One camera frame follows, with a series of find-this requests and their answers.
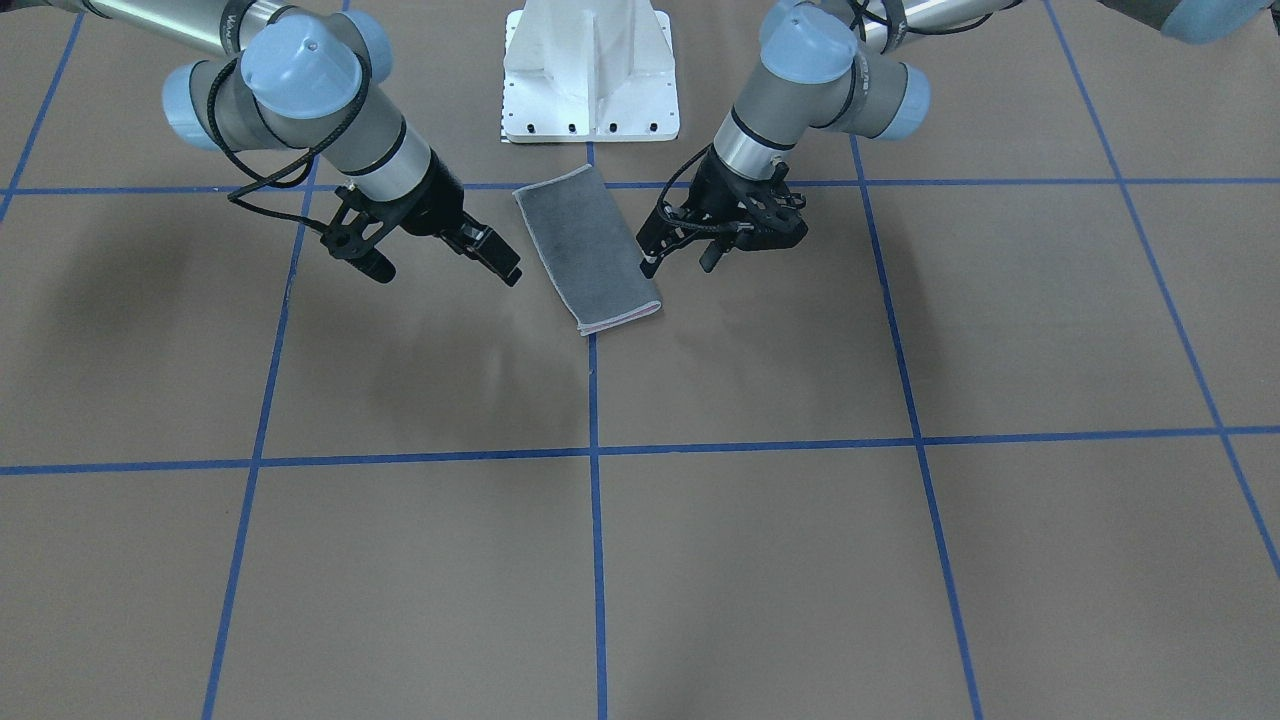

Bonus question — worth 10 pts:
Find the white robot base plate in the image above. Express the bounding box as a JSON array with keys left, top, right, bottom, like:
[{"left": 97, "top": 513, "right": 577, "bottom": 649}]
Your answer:
[{"left": 500, "top": 1, "right": 681, "bottom": 143}]

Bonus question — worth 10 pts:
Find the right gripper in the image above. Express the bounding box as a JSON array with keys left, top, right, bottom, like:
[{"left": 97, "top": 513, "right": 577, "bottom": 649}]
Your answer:
[{"left": 390, "top": 152, "right": 522, "bottom": 287}]

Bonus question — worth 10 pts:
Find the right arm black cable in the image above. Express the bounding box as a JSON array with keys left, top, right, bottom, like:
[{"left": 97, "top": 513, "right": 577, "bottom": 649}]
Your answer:
[{"left": 205, "top": 50, "right": 372, "bottom": 241}]

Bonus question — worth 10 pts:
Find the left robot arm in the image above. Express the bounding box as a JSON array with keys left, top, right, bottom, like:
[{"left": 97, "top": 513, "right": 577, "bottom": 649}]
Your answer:
[{"left": 636, "top": 1, "right": 1012, "bottom": 278}]

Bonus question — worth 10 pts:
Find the pink and grey towel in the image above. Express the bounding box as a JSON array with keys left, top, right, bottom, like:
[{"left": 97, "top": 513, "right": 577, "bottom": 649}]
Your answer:
[{"left": 513, "top": 164, "right": 662, "bottom": 336}]

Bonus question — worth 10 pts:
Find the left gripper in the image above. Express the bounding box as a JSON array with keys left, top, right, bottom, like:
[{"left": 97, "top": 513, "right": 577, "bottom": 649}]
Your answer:
[{"left": 636, "top": 145, "right": 809, "bottom": 279}]

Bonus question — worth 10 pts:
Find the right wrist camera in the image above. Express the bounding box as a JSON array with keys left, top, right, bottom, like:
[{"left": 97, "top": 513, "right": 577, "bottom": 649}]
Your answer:
[{"left": 320, "top": 184, "right": 396, "bottom": 284}]

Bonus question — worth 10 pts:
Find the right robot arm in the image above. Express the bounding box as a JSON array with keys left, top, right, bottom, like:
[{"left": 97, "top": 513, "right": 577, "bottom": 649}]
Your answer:
[{"left": 56, "top": 1, "right": 521, "bottom": 286}]

